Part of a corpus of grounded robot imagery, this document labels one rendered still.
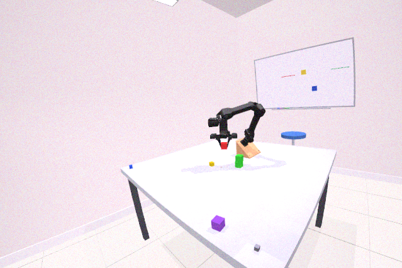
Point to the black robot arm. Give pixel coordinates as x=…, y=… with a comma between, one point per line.
x=227, y=113

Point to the purple cube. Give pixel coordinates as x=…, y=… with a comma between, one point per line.
x=218, y=223

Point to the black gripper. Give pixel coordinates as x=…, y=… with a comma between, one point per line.
x=214, y=135

